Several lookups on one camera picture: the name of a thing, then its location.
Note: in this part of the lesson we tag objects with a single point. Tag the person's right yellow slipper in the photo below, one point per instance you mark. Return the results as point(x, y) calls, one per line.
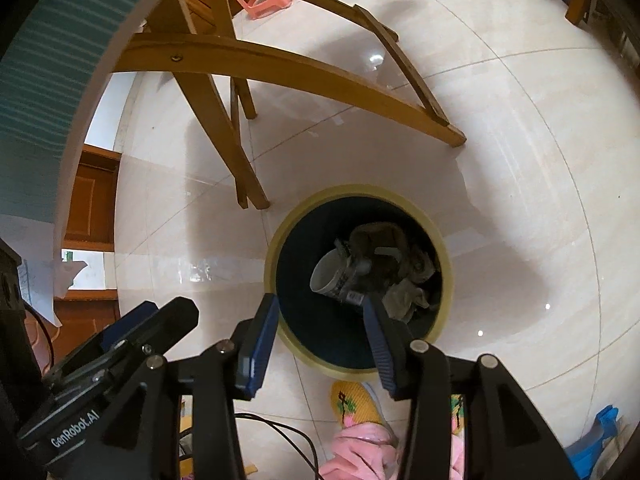
point(457, 412)

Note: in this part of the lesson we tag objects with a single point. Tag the brown egg carton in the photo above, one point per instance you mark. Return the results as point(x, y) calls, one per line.
point(375, 240)

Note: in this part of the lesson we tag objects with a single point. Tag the checkered paper cup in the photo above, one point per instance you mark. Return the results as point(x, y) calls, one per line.
point(332, 275)

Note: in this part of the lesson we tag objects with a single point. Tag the pale wrapper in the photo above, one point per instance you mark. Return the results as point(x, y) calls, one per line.
point(405, 300)

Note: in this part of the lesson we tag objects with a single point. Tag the blue plastic item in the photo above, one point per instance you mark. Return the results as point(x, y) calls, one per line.
point(595, 440)

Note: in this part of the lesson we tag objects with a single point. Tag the brown wooden door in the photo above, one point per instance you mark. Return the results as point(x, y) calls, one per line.
point(92, 195)

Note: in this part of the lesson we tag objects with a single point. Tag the person's left leg pink pants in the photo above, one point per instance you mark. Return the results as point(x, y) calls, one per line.
point(360, 450)

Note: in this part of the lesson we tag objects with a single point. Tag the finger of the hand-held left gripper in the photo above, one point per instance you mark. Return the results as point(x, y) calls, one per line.
point(177, 315)
point(130, 320)

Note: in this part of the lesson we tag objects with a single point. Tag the person's left yellow slipper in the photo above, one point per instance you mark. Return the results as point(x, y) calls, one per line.
point(350, 402)

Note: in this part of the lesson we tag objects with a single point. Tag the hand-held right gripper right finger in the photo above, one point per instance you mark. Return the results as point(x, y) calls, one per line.
point(382, 355)

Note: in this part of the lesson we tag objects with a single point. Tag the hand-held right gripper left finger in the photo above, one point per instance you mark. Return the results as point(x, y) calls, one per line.
point(260, 350)

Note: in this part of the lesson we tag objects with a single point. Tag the black trash bin yellow rim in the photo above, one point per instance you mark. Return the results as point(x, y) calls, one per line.
point(300, 310)

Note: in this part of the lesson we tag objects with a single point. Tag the person's yellow slipper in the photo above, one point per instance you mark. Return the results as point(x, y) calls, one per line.
point(350, 402)
point(457, 412)

